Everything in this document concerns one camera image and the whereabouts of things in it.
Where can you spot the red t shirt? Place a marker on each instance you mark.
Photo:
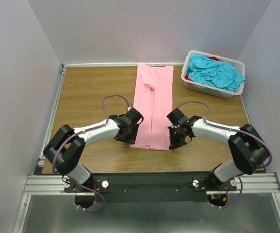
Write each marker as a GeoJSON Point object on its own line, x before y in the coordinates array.
{"type": "Point", "coordinates": [203, 69]}

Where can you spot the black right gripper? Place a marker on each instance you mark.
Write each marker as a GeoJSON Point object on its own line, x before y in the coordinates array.
{"type": "Point", "coordinates": [173, 143]}

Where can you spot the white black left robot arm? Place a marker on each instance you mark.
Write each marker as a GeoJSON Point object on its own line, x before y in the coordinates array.
{"type": "Point", "coordinates": [65, 148]}

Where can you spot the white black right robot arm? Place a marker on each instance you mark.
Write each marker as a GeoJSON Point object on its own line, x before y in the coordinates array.
{"type": "Point", "coordinates": [247, 148]}

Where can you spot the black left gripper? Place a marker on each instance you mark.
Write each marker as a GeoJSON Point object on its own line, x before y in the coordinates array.
{"type": "Point", "coordinates": [131, 140]}

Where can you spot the pink t shirt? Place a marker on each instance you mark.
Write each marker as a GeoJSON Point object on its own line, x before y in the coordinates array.
{"type": "Point", "coordinates": [153, 98]}

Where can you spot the aluminium front frame rail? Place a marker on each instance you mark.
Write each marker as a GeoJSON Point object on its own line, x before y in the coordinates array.
{"type": "Point", "coordinates": [256, 183]}

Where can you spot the turquoise t shirt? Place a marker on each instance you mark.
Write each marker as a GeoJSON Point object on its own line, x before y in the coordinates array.
{"type": "Point", "coordinates": [229, 80]}

